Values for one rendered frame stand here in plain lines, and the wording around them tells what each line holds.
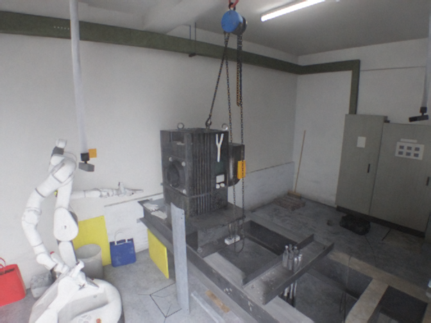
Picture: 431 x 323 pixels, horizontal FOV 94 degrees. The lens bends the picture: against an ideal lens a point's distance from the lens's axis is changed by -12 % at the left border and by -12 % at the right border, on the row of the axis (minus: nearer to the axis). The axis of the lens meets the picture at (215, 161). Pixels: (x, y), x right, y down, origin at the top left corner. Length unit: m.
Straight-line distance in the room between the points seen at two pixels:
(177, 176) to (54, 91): 1.49
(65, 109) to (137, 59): 0.98
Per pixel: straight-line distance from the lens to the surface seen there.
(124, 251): 2.98
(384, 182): 4.21
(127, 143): 2.83
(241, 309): 1.87
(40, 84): 2.64
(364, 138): 4.19
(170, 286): 2.66
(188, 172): 1.84
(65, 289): 2.00
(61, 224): 1.74
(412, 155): 4.06
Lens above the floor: 1.80
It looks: 13 degrees down
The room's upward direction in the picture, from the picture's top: straight up
